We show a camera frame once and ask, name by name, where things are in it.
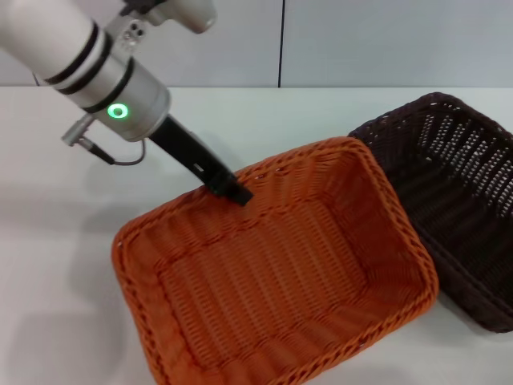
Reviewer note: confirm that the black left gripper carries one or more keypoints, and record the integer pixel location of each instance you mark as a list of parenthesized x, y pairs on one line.
[(188, 154)]

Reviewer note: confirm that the orange woven plastic basket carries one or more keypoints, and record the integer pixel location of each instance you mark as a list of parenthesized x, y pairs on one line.
[(280, 280)]

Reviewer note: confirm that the dark brown woven basket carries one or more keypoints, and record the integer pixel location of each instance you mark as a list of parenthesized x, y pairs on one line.
[(453, 200)]

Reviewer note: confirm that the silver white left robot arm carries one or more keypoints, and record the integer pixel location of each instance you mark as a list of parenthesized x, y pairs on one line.
[(80, 52)]

